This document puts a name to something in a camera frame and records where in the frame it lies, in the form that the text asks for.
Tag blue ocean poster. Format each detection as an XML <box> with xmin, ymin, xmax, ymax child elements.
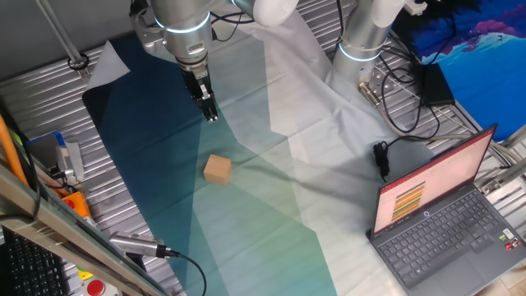
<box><xmin>394</xmin><ymin>0</ymin><xmax>526</xmax><ymax>143</ymax></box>

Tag blue white box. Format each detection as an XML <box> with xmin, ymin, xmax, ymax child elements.
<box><xmin>25</xmin><ymin>130</ymin><xmax>85</xmax><ymax>183</ymax></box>

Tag black camera cable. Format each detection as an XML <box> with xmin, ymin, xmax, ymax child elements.
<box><xmin>164</xmin><ymin>248</ymin><xmax>208</xmax><ymax>296</ymax></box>

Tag thick grey cable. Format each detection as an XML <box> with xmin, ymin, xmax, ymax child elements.
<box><xmin>358</xmin><ymin>81</ymin><xmax>519</xmax><ymax>164</ymax></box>

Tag grey laptop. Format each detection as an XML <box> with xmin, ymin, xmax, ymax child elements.
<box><xmin>365</xmin><ymin>123</ymin><xmax>526</xmax><ymax>296</ymax></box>

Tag bundled black cable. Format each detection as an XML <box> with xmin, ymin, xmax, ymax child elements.
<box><xmin>371</xmin><ymin>134</ymin><xmax>441</xmax><ymax>183</ymax></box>

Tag orange pole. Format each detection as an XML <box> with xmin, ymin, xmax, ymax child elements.
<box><xmin>0</xmin><ymin>113</ymin><xmax>30</xmax><ymax>187</ymax></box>

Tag metal pole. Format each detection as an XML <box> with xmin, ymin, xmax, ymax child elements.
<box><xmin>35</xmin><ymin>0</ymin><xmax>92</xmax><ymax>80</ymax></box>

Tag metal frame beam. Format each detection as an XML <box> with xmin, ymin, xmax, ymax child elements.
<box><xmin>0</xmin><ymin>164</ymin><xmax>170</xmax><ymax>296</ymax></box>

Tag aluminium profile rail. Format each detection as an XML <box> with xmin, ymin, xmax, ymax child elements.
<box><xmin>472</xmin><ymin>123</ymin><xmax>526</xmax><ymax>197</ymax></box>

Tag black cables at arm base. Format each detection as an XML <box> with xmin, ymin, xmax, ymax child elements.
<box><xmin>335</xmin><ymin>0</ymin><xmax>457</xmax><ymax>141</ymax></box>

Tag blue green white cloth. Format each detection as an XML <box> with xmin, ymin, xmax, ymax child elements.
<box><xmin>81</xmin><ymin>10</ymin><xmax>443</xmax><ymax>296</ymax></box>

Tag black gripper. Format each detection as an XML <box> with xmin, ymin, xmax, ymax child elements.
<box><xmin>175</xmin><ymin>56</ymin><xmax>219</xmax><ymax>123</ymax></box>

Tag black ring at pole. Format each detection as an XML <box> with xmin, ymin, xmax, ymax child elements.
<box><xmin>67</xmin><ymin>52</ymin><xmax>90</xmax><ymax>72</ymax></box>

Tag black power adapter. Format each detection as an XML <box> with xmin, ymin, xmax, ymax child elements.
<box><xmin>419</xmin><ymin>62</ymin><xmax>456</xmax><ymax>108</ymax></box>

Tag grey box red button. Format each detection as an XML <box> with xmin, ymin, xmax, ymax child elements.
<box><xmin>80</xmin><ymin>278</ymin><xmax>120</xmax><ymax>296</ymax></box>

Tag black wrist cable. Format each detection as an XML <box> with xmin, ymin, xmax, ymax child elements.
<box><xmin>208</xmin><ymin>0</ymin><xmax>256</xmax><ymax>43</ymax></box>

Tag black keyboard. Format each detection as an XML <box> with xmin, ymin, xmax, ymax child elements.
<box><xmin>0</xmin><ymin>229</ymin><xmax>70</xmax><ymax>296</ymax></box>

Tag small wooden block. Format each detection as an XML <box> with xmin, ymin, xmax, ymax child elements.
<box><xmin>203</xmin><ymin>154</ymin><xmax>233</xmax><ymax>187</ymax></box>

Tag orange box red button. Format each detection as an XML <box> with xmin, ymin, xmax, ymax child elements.
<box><xmin>61</xmin><ymin>191</ymin><xmax>93</xmax><ymax>219</ymax></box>

